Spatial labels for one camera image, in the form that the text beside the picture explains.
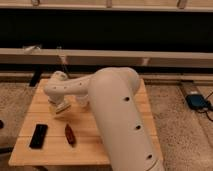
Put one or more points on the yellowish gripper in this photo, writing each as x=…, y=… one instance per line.
x=57, y=105

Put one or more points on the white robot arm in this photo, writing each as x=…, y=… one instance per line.
x=110, y=94

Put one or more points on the translucent plastic cup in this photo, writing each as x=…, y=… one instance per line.
x=82, y=100

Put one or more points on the wooden table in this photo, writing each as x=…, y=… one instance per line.
x=88, y=148

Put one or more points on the black rectangular remote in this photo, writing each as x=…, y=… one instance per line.
x=38, y=136

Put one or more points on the blue device on floor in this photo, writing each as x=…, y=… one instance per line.
x=197, y=102

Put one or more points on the long wooden shelf rail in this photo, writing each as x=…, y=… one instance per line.
x=33, y=55

